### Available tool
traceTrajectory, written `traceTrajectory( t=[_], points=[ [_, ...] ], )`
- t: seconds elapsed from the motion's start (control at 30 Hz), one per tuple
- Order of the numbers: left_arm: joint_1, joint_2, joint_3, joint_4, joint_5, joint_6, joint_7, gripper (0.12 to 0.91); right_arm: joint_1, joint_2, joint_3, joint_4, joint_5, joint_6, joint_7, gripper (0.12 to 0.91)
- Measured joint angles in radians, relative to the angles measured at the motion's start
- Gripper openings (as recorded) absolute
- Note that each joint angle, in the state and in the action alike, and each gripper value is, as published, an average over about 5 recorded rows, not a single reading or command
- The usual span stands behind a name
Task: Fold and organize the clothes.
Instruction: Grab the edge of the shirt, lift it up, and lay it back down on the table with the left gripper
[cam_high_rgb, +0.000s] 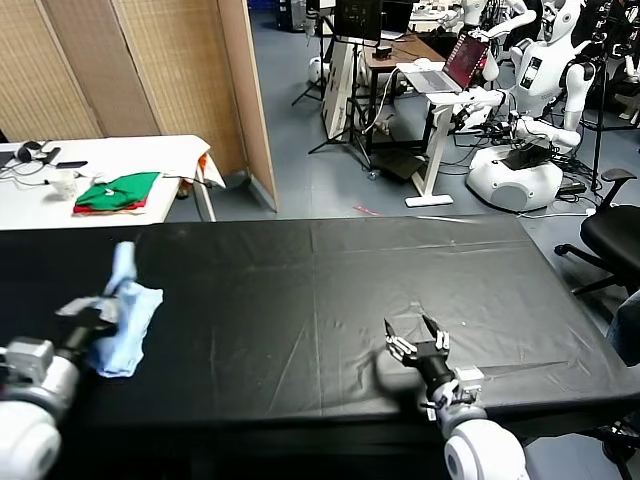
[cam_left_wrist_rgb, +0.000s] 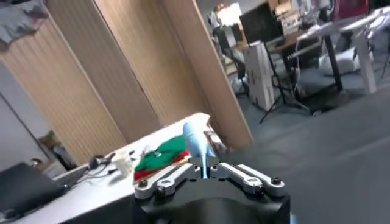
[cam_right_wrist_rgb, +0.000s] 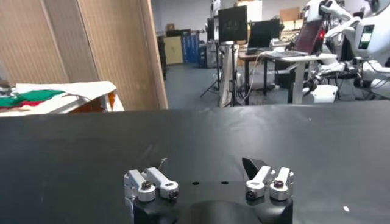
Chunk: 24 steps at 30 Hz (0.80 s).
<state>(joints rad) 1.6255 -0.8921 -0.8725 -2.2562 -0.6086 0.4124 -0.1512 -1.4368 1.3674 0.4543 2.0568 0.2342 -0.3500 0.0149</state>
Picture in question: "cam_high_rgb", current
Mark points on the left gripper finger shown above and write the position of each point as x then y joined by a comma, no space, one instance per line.
80,306
111,310

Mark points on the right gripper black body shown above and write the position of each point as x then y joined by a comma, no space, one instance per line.
432,365

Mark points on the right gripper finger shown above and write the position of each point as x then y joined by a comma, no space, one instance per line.
400,347
441,341

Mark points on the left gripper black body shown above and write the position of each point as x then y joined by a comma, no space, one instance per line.
85,332

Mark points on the light blue t-shirt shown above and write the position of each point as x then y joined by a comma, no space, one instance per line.
125,325

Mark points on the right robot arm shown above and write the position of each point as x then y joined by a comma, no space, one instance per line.
480,450

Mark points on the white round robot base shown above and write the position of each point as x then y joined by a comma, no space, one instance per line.
315,70

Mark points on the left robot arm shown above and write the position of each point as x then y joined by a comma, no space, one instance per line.
25,440

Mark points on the small black tablecloth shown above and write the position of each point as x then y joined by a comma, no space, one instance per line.
30,270

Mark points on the red folded shirt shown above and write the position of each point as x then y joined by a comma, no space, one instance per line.
100,210

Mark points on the large black tablecloth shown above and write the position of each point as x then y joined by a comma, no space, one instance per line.
350,260

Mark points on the white side table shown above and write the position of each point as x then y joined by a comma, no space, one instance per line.
30,210

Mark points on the white paper cup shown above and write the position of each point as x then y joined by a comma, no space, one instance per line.
66,186

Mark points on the green folded shirt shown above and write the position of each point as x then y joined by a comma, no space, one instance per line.
125,187

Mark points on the black smartphone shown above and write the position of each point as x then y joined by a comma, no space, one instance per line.
72,164

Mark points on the black remote control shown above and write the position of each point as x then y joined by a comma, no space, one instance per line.
50,155

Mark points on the white cloth pile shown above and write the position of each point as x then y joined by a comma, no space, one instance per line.
145,155

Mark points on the black headphones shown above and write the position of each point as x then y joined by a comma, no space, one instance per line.
25,151

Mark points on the blue chair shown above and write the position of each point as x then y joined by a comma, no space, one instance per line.
627,325

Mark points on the white standing laptop desk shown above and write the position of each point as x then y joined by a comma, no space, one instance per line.
435,150

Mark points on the black office chair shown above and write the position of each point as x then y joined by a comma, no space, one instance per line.
610,235

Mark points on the wooden folding screen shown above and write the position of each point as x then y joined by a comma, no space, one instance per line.
175,75

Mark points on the black tripod stand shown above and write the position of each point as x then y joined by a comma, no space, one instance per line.
353,100

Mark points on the black pole stand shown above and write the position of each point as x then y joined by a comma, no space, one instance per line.
597,125

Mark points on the white leaning board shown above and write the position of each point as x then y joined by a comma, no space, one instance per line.
335,85

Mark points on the white computer mouse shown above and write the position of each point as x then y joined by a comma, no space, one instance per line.
421,63

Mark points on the silver open laptop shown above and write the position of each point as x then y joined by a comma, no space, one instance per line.
465,62

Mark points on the brown wooden desk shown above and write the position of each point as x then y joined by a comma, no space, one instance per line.
405,50

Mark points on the small black box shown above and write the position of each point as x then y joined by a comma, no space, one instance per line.
382,52

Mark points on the black light stand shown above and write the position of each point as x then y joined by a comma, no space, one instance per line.
320,50

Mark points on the black open laptop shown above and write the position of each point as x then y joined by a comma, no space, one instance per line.
395,17

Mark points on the black monitor on tripod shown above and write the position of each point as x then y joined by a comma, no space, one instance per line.
357,20

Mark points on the white background humanoid robot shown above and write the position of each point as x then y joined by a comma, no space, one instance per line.
472,10

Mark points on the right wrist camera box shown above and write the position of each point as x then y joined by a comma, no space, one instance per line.
467,384

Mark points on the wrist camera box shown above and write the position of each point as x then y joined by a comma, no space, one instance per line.
467,384
27,360

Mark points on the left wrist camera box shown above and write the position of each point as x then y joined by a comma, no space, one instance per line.
27,360

